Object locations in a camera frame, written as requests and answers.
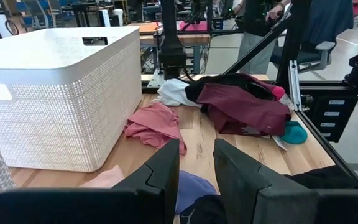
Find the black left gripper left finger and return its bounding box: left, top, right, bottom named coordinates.
left=112, top=139, right=180, bottom=224

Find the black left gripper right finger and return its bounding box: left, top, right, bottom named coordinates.
left=213, top=139, right=318, bottom=224

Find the blue-violet sock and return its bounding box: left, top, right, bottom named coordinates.
left=175, top=170, right=218, bottom=215

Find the rose pink cloth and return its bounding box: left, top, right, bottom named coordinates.
left=124, top=102, right=188, bottom=156

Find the light pink sock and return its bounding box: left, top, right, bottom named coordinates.
left=79, top=164, right=126, bottom=189

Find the large black garment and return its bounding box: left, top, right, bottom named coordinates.
left=284, top=164, right=358, bottom=190

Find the black garment with Puma waistband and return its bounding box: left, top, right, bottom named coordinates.
left=178, top=194, right=229, bottom=224

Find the teal sock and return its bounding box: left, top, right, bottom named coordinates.
left=280, top=120, right=309, bottom=146

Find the white cloth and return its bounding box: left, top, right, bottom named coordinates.
left=152, top=78, right=202, bottom=109

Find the maroon garment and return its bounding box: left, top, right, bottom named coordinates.
left=196, top=82, right=293, bottom=138

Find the black drawer cabinet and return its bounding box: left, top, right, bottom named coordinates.
left=303, top=95, right=358, bottom=144

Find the silver aluminium bar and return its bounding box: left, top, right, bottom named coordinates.
left=287, top=60, right=303, bottom=112

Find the person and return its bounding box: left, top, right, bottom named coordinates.
left=233, top=0, right=291, bottom=75

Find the pink background mat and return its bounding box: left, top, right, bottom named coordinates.
left=178, top=20, right=209, bottom=32

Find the grey office chair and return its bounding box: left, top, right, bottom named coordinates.
left=270, top=40, right=337, bottom=75

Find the person's hand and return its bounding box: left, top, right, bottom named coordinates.
left=265, top=2, right=285, bottom=22

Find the navy jacket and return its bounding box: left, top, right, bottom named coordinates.
left=301, top=0, right=354, bottom=54

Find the blue background chair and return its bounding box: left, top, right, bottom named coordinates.
left=16, top=0, right=60, bottom=29

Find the white arm base bracket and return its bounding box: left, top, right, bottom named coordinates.
left=147, top=68, right=168, bottom=90

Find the black aluminium table frame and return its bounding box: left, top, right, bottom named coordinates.
left=140, top=0, right=358, bottom=190

